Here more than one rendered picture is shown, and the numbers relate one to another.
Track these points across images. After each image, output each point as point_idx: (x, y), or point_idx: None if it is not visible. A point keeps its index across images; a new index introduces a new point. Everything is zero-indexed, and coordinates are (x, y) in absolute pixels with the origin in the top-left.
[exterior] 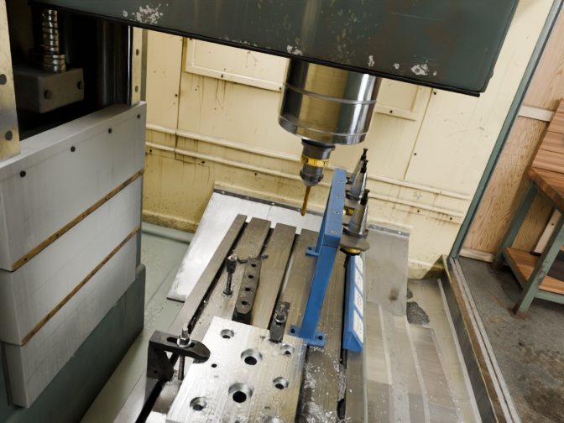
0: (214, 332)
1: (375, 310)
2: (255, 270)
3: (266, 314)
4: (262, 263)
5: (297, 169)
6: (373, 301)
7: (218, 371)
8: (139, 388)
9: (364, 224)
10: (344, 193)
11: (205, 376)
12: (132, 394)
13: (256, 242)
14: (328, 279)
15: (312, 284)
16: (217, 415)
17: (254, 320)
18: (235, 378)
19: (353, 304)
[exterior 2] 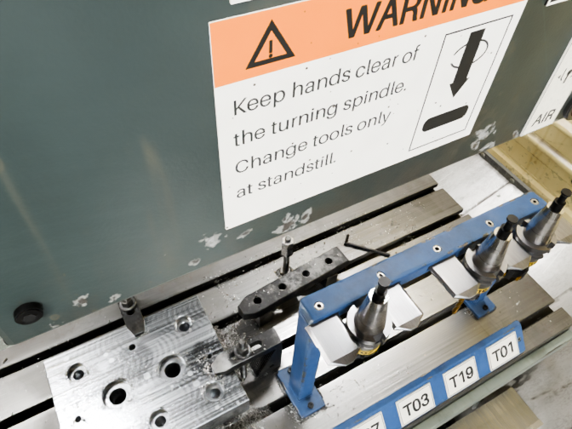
0: (174, 313)
1: (517, 426)
2: (321, 269)
3: (294, 327)
4: (371, 260)
5: (567, 149)
6: (540, 411)
7: (128, 356)
8: (105, 312)
9: (371, 327)
10: (459, 248)
11: (112, 351)
12: (94, 313)
13: (399, 228)
14: (306, 356)
15: (294, 344)
16: (74, 397)
17: (272, 324)
18: (130, 375)
19: (391, 403)
